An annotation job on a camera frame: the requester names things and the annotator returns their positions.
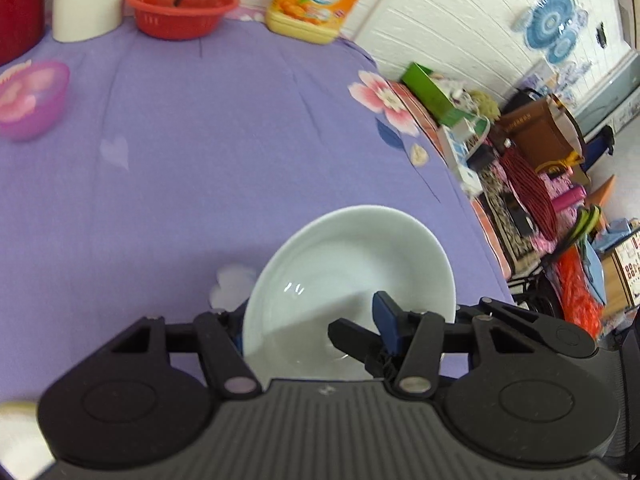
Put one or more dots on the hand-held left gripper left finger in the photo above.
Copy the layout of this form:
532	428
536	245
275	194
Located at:
220	355

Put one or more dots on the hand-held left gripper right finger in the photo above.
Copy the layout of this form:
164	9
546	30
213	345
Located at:
387	320

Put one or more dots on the white ceramic bowl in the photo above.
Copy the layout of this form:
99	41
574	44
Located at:
350	260

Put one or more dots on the brown patterned cloth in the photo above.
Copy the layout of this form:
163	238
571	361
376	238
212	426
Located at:
500	210

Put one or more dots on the black phone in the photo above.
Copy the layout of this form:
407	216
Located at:
522	222

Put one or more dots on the white power strip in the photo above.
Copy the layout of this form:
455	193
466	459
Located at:
457	152

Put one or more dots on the black charger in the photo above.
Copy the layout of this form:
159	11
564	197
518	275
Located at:
480	158

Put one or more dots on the red knitted cloth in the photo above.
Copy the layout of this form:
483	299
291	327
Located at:
530	190

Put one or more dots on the orange mesh bag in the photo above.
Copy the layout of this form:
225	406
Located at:
580	295

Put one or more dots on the yellow plastic plate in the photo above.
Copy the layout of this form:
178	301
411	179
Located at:
15	406

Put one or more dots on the pink roll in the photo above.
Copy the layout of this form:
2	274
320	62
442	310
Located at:
567	201

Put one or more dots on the purple floral tablecloth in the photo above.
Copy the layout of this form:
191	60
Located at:
200	135

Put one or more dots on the pale green plush item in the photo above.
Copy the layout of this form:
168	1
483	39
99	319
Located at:
485	105

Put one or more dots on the green box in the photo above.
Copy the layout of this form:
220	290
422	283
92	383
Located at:
425	85

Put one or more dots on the cardboard box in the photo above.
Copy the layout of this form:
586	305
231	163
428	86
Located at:
625	270

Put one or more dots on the purple plastic bowl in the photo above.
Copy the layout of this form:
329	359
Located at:
30	110

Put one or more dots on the yellow detergent bottle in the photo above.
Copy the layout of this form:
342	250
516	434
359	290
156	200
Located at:
315	5

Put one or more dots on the red plastic basket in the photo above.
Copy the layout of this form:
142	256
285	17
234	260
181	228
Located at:
175	21

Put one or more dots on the white thermos jug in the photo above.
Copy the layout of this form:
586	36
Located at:
85	5

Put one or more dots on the red thermos jug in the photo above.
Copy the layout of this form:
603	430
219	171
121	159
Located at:
17	15

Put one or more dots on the group of blue wall decorations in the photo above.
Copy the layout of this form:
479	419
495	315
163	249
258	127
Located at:
547	22

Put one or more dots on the black wall sign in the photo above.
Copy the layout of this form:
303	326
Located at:
601	36

